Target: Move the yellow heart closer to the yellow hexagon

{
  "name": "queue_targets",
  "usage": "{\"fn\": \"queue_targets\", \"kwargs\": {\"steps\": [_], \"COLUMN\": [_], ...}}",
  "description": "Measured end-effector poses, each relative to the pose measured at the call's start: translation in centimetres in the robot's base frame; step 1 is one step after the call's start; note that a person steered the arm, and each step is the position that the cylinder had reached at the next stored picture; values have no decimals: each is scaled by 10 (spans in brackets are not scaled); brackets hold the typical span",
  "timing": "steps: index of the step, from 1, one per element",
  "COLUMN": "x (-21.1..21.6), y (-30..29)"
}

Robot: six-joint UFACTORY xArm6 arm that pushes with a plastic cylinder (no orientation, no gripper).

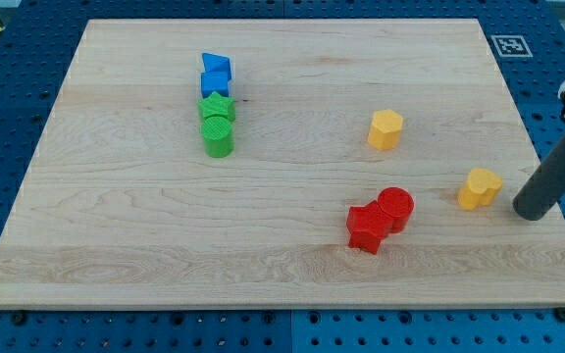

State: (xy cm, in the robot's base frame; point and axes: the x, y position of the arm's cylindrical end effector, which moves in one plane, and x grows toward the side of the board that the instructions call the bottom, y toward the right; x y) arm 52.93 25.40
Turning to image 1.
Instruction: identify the green cylinder block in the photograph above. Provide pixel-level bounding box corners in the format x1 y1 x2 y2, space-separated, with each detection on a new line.
200 116 234 158

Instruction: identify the red cylinder block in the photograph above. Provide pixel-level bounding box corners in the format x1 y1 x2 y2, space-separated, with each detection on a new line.
378 187 415 233

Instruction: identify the red star block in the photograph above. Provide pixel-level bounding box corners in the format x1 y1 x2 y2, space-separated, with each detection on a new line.
346 201 394 255

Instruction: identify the yellow hexagon block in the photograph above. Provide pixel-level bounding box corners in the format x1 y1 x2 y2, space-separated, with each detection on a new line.
367 110 404 151

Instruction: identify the blue cube block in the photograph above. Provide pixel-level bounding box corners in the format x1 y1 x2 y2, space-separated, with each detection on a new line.
200 72 230 98

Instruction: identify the green star block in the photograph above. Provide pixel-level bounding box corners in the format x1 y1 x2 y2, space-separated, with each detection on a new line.
197 91 235 123

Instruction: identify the yellow heart block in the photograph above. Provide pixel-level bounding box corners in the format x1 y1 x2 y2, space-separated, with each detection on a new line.
457 168 503 211

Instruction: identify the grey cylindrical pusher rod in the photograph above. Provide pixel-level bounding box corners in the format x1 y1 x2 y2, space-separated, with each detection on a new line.
512 134 565 221

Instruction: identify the blue triangle block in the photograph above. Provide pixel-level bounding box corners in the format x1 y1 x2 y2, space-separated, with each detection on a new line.
201 53 232 80

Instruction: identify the wooden board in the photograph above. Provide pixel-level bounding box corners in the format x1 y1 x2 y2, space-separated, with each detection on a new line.
0 19 565 311

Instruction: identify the white fiducial marker tag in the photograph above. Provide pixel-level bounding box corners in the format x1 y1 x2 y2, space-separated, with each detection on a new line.
491 34 533 58

